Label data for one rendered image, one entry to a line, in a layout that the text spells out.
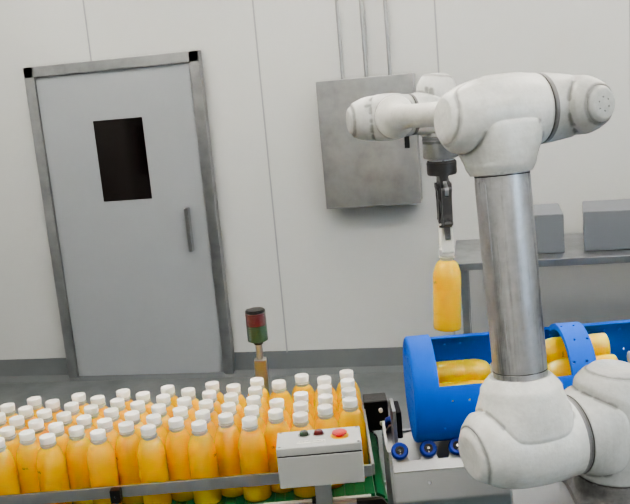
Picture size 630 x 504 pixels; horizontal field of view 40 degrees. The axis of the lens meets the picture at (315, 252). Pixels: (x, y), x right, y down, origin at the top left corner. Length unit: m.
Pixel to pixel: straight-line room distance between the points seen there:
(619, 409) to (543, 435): 0.17
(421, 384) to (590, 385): 0.63
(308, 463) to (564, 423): 0.67
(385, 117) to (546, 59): 3.60
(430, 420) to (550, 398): 0.69
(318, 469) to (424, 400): 0.35
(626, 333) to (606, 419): 0.91
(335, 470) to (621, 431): 0.69
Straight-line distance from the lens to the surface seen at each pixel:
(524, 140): 1.55
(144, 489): 2.26
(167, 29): 5.89
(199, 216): 5.85
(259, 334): 2.64
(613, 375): 1.71
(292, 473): 2.06
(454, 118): 1.52
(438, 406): 2.23
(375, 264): 5.71
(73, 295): 6.32
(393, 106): 2.01
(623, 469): 1.75
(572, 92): 1.61
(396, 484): 2.32
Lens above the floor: 1.91
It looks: 11 degrees down
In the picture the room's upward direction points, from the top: 5 degrees counter-clockwise
